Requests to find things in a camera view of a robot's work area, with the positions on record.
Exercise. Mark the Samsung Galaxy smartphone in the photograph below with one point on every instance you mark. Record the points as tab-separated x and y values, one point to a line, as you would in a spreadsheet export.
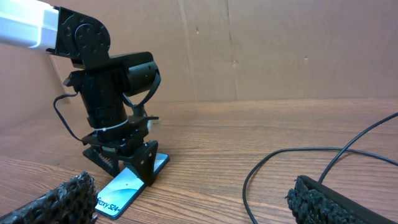
115	198

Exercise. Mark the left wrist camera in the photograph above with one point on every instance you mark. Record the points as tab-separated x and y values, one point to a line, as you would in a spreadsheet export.
153	123

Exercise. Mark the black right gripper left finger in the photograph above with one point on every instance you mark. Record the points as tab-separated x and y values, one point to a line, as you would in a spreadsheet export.
72	202

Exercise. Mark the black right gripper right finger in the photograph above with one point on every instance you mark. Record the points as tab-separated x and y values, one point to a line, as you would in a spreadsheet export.
312	202

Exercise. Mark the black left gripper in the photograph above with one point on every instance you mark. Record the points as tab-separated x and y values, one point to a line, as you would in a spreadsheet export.
114	101

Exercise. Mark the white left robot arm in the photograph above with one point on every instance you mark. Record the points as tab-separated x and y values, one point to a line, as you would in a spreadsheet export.
66	33

